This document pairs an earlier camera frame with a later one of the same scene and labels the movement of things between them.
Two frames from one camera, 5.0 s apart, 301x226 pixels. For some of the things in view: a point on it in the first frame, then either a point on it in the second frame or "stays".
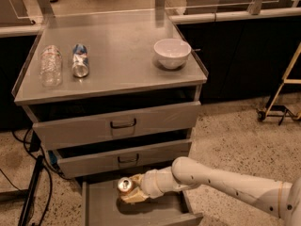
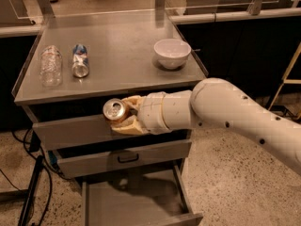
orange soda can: x=124 y=186 -> x=115 y=110
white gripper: x=150 y=183 -> x=150 y=112
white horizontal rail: x=229 y=16 stays
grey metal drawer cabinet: x=115 y=93 stays
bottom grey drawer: x=102 y=205 stays
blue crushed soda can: x=80 y=65 stays
